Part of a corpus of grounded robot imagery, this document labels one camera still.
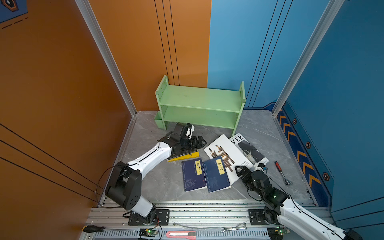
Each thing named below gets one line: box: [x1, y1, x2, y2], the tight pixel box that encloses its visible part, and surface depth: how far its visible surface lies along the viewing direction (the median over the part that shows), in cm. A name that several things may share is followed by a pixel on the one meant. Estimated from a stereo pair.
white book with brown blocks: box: [203, 133, 253, 185], surface depth 92 cm
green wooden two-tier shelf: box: [153, 75, 246, 137], surface depth 98 cm
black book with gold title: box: [167, 149, 199, 161], surface depth 95 cm
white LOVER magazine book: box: [228, 133, 269, 167], surface depth 96 cm
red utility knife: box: [166, 230, 197, 240], surface depth 71 cm
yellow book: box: [167, 150, 200, 162], surface depth 96 cm
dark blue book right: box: [202, 156, 232, 193], surface depth 87 cm
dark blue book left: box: [181, 157, 208, 192], surface depth 88 cm
